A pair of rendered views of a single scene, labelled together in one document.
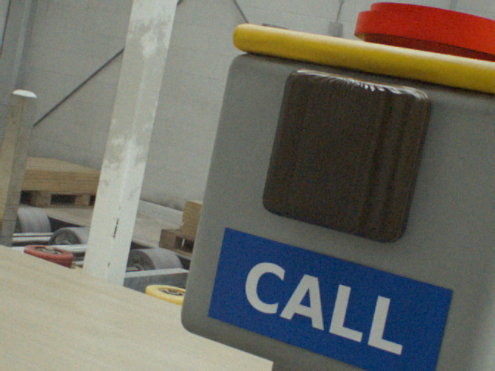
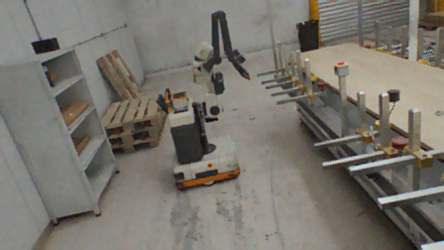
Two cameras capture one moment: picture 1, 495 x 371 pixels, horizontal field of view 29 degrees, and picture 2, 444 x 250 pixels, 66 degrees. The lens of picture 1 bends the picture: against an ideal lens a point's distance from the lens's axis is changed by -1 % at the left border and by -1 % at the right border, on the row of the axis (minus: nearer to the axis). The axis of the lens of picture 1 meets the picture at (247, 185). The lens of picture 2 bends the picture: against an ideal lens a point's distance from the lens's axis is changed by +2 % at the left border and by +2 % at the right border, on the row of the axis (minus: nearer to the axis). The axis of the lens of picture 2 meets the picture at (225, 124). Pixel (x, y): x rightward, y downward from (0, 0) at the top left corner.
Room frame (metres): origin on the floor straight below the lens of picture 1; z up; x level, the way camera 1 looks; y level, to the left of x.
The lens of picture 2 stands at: (-1.52, -1.42, 1.78)
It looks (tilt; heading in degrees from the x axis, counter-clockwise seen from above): 21 degrees down; 59
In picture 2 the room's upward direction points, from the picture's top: 12 degrees counter-clockwise
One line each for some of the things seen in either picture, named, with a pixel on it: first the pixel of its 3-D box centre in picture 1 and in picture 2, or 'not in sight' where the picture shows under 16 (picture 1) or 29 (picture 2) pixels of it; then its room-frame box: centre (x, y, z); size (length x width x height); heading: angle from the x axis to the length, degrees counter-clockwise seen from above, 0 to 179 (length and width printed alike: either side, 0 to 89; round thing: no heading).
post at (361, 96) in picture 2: not in sight; (362, 129); (0.10, -0.26, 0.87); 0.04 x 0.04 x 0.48; 60
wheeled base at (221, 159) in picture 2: not in sight; (205, 159); (-0.11, 1.54, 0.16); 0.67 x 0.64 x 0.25; 150
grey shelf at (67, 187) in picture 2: not in sight; (65, 132); (-1.23, 2.24, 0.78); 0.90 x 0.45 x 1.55; 60
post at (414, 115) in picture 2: not in sight; (413, 158); (-0.15, -0.70, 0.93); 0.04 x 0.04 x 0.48; 60
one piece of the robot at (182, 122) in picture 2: not in sight; (188, 125); (-0.19, 1.59, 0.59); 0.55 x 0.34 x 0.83; 60
